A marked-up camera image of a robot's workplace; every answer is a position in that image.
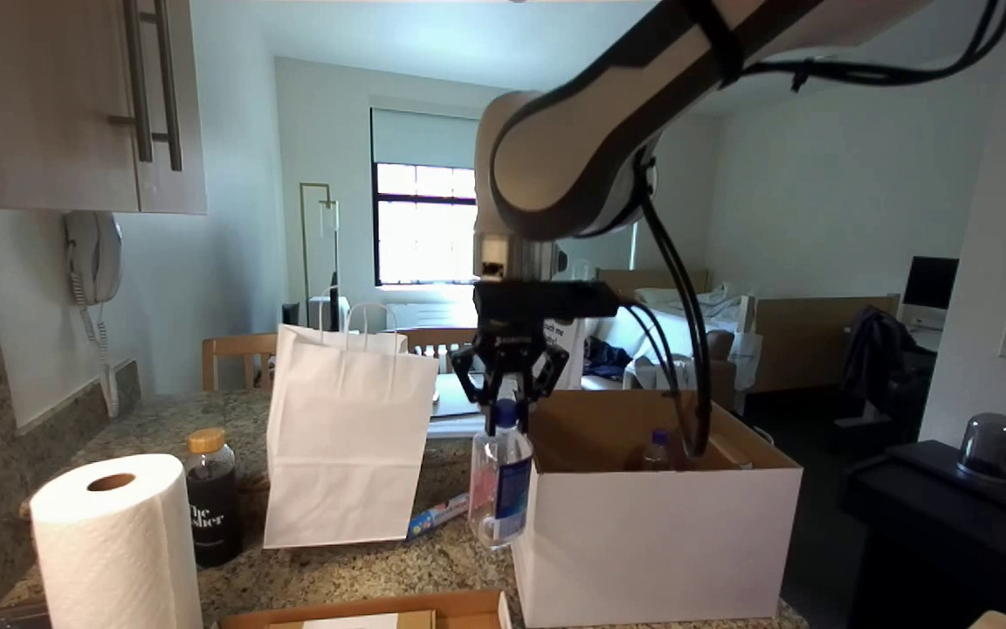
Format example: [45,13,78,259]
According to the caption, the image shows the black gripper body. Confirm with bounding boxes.
[480,321,550,379]

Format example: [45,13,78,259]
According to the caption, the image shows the blue capped water bottle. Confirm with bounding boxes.
[639,429,680,473]
[463,394,539,552]

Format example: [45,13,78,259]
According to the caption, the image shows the white storage cardboard box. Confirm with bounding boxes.
[501,387,808,629]

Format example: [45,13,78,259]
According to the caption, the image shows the large brown cardboard box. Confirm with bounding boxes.
[744,295,866,394]

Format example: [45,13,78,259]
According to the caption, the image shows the wooden dining chair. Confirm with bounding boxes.
[199,332,287,394]
[394,325,480,359]

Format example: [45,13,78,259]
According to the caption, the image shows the blue white flat packet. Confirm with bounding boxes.
[405,488,473,543]

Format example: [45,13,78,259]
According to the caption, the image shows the black framed window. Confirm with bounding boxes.
[369,161,485,295]

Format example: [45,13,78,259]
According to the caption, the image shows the white paper bag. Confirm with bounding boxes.
[257,321,443,552]

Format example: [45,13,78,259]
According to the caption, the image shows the white clutter pile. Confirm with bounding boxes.
[579,290,760,394]

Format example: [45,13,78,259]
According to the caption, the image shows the white roller blind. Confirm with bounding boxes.
[367,106,489,174]

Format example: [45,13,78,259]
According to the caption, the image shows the white printed paper sheet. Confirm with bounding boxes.
[301,612,407,629]

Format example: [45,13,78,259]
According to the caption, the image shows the dark jar with cork lid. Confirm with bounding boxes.
[182,427,245,571]

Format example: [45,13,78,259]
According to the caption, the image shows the shallow open cardboard tray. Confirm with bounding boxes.
[218,592,514,629]

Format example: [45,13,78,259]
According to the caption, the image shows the black backpack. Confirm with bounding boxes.
[845,309,936,423]

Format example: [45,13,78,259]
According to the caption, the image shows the small black screen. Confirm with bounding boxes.
[900,254,960,342]

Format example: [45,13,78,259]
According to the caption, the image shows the white paper towel roll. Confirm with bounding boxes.
[24,450,207,629]

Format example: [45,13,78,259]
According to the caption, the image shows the black side table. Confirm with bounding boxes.
[845,437,1006,629]

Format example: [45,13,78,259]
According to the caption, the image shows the clear glass dome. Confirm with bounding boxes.
[954,413,1006,482]

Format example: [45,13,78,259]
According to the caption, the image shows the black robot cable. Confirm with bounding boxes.
[622,0,1006,457]

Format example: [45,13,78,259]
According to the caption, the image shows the thin rectangular frame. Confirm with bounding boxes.
[298,178,345,336]

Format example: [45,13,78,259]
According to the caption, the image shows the white wall phone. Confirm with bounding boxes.
[60,206,128,423]

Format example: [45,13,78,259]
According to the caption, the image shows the metal cabinet handle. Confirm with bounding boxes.
[103,0,188,174]

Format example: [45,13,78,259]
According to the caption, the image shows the wooden wall cabinet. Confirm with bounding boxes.
[0,0,208,222]

